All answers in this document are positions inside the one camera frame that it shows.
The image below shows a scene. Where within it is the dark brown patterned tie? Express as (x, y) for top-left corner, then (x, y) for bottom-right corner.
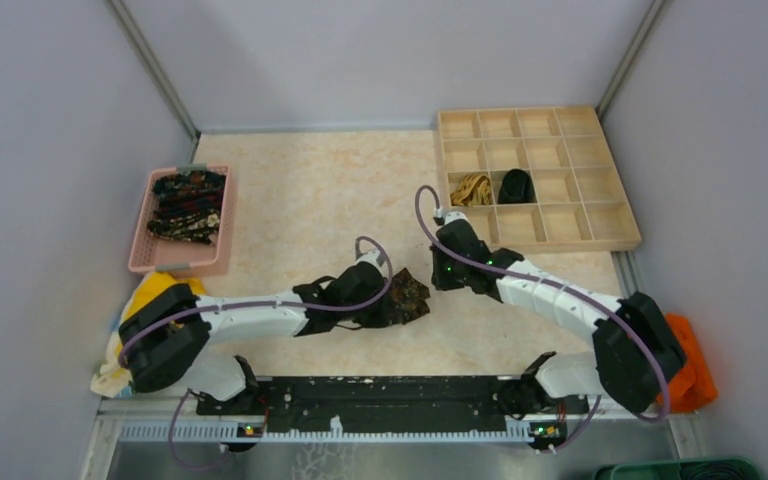
(370, 268), (430, 328)

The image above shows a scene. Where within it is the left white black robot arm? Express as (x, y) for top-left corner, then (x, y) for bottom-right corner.
(117, 260), (393, 414)

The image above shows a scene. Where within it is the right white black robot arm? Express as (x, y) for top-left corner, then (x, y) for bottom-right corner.
(431, 218), (687, 419)

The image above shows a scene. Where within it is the pile of patterned ties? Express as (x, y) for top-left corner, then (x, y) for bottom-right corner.
(147, 170), (227, 245)

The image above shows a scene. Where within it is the rolled yellow patterned tie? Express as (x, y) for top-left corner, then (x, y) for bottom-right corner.
(449, 173), (493, 207)

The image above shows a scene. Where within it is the rolled black tie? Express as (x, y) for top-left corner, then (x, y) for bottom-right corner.
(497, 169), (536, 204)

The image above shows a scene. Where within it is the wooden compartment tray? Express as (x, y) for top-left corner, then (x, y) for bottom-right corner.
(436, 105), (642, 253)

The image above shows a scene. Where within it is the pink plastic basket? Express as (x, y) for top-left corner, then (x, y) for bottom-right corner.
(128, 164), (237, 277)

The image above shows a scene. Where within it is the yellow white cloth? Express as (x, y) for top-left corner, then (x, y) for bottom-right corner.
(90, 272), (207, 399)

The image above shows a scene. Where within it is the orange cloth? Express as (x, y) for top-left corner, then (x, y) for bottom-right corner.
(665, 313), (719, 413)

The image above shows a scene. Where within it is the green bin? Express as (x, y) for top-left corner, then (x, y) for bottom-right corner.
(591, 457), (765, 480)

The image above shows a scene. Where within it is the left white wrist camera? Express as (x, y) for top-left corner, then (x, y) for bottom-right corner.
(354, 248), (386, 269)

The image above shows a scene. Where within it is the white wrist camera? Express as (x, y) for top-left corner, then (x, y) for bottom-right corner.
(433, 208), (468, 227)
(354, 248), (386, 269)

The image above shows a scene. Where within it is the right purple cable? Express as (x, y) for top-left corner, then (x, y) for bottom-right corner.
(414, 184), (672, 456)

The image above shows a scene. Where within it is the purple cable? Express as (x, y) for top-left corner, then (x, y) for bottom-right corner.
(414, 184), (672, 456)
(117, 235), (395, 473)

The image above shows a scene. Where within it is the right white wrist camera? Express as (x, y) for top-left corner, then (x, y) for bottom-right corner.
(433, 208), (468, 227)

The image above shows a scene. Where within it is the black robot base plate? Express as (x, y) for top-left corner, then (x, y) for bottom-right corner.
(196, 376), (589, 434)

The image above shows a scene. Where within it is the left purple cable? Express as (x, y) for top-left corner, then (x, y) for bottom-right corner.
(117, 235), (395, 473)

